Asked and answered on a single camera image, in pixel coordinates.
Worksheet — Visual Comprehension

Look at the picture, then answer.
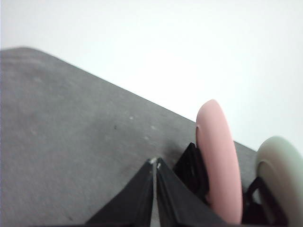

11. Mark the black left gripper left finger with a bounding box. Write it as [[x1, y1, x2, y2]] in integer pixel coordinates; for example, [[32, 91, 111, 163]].
[[84, 157, 157, 227]]

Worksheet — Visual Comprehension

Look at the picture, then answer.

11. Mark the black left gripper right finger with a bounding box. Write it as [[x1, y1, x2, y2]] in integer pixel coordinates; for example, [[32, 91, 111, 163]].
[[156, 157, 229, 227]]

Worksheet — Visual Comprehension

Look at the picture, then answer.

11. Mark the pink round plate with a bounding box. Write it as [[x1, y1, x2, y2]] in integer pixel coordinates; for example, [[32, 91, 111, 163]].
[[195, 99, 244, 225]]

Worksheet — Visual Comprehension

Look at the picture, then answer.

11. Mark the pale green round plate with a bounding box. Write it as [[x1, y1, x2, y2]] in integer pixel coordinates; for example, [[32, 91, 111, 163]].
[[255, 136, 303, 225]]

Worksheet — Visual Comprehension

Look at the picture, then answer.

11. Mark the black plastic plate rack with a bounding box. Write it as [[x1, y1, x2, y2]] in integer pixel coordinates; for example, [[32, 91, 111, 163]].
[[172, 142, 289, 225]]

